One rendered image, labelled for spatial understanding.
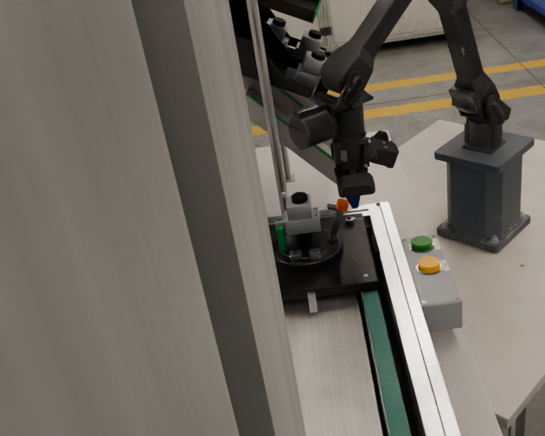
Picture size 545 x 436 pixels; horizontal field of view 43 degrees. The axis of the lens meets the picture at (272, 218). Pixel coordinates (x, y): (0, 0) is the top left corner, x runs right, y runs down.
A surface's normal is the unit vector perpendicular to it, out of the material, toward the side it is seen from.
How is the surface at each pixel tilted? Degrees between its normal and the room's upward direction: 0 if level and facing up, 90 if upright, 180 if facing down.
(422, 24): 90
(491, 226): 90
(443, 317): 90
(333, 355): 0
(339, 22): 90
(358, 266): 0
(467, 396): 0
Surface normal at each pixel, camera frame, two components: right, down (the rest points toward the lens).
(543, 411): -0.15, -0.84
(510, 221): 0.71, 0.26
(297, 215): 0.00, 0.51
